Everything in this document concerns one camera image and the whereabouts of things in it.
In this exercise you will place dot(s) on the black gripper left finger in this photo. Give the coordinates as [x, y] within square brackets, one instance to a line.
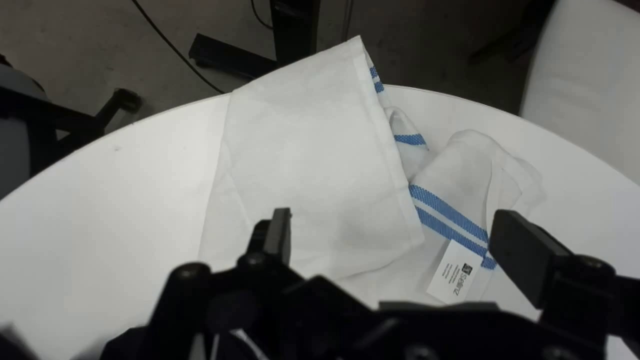
[220, 306]

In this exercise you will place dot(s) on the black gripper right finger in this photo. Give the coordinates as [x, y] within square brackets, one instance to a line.
[573, 293]

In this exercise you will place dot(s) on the white towel with blue stripes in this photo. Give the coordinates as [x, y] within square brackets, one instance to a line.
[312, 166]

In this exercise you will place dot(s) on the black equipment cart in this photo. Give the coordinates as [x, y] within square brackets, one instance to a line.
[41, 120]

